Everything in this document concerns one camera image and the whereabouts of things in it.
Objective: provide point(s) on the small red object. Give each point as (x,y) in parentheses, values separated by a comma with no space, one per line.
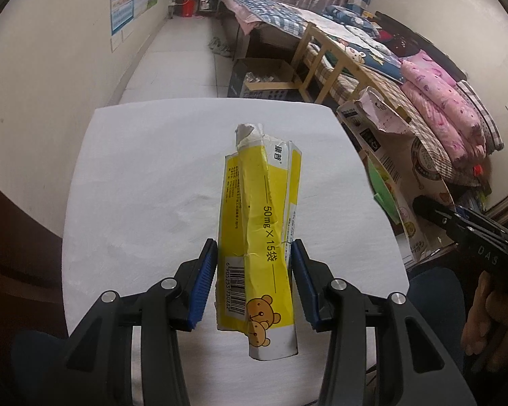
(478,170)

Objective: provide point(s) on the dark wooden headboard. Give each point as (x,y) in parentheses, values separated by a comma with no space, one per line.
(427,46)

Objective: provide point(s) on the person's leg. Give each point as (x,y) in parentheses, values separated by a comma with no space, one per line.
(436,304)
(34,368)

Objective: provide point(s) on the person's left leg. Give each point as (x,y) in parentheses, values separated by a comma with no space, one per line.
(34,368)

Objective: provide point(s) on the blue patterned pillow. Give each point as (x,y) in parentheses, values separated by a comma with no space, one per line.
(347,17)

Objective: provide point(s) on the grey shoes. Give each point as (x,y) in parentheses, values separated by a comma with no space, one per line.
(219,46)

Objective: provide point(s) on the cartoon print blanket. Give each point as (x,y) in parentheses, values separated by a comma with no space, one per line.
(364,48)

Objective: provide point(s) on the blue wall poster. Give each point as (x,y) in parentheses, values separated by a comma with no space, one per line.
(122,2)

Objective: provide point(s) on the blue plaid cushion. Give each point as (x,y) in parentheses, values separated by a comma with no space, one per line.
(359,0)

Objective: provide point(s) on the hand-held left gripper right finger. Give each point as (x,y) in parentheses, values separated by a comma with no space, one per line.
(307,283)

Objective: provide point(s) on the blue plaid bedspread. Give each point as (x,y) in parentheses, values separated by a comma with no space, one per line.
(271,10)

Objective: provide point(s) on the wooden bed with bedding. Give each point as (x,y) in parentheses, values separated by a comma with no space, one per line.
(432,152)

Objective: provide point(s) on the cardboard box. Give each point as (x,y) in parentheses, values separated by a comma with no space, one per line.
(271,86)

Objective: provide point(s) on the yellow box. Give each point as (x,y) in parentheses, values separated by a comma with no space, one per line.
(258,241)

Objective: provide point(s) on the pink floral quilt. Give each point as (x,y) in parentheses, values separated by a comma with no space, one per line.
(440,101)

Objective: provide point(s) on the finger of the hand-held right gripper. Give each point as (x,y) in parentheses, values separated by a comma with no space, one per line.
(482,226)
(438,220)

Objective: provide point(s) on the brown wooden door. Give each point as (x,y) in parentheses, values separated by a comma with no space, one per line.
(8,241)

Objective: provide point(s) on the person's right hand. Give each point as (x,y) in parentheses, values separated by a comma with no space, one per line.
(495,313)

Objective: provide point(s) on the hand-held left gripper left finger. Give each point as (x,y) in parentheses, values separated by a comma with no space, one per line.
(203,283)

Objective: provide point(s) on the light wooden bed frame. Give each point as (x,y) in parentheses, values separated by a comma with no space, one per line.
(343,61)

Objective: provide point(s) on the person's right leg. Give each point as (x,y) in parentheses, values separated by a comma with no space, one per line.
(436,304)

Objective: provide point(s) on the red bucket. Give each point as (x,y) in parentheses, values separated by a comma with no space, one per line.
(186,7)

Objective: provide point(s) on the pink white long carton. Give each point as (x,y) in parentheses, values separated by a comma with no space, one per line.
(406,165)

